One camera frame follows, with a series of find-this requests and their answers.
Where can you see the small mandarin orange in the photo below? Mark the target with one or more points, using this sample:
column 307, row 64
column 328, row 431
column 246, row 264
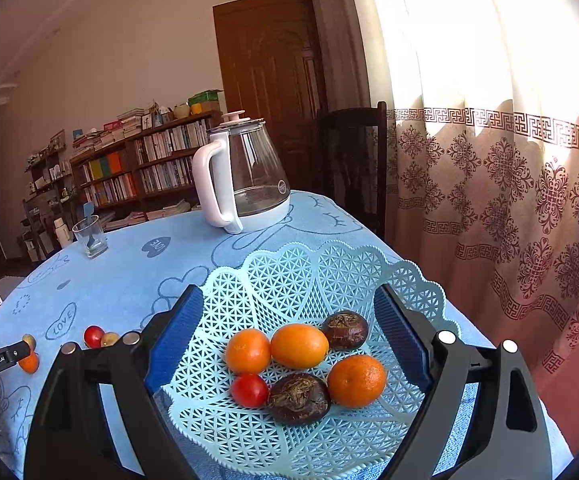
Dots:
column 356, row 381

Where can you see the patterned beige curtain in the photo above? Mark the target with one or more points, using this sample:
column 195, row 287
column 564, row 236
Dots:
column 483, row 161

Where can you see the glass kettle white handle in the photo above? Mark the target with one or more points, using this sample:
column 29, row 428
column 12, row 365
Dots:
column 240, row 182

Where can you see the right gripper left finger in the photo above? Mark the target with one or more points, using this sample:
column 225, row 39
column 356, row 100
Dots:
column 70, row 437

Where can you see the round orange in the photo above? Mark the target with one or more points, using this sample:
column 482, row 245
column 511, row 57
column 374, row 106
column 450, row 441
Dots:
column 30, row 363

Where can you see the clear drinking glass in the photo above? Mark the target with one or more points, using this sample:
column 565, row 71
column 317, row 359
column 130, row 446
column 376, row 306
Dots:
column 100, row 244

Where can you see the brown wooden door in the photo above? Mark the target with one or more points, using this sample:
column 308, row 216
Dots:
column 271, row 68

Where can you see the large oval orange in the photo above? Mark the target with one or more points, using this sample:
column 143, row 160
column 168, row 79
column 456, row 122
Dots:
column 299, row 346

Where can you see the dark wooden chair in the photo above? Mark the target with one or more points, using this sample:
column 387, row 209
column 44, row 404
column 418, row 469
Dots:
column 354, row 152

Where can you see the tan round longan fruit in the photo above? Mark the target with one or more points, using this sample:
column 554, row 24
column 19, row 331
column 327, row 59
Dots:
column 30, row 341

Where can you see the spoon in glass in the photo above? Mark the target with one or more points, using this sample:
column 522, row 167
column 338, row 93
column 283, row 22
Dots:
column 88, row 209

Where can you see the blue love print tablecloth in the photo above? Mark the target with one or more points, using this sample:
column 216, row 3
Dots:
column 144, row 270

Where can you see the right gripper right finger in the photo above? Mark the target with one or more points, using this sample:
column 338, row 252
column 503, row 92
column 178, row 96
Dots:
column 507, row 436

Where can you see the small brown longan fruit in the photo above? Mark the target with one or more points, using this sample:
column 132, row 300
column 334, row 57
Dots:
column 109, row 339

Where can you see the red cherry tomato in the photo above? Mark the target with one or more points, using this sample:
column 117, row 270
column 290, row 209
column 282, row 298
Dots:
column 93, row 336
column 249, row 391

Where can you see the white thermos flask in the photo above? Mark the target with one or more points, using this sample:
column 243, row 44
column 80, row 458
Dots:
column 62, row 232

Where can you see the dark wooden side shelf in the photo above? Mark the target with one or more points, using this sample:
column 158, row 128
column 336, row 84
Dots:
column 51, row 196

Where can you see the dark brown water chestnut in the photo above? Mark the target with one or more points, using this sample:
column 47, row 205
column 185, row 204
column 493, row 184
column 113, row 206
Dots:
column 299, row 399

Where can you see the wooden bookshelf with books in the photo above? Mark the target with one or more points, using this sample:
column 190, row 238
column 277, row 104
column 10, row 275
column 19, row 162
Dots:
column 142, row 164

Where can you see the light blue lattice basket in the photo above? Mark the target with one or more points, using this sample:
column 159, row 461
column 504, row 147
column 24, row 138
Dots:
column 297, row 284

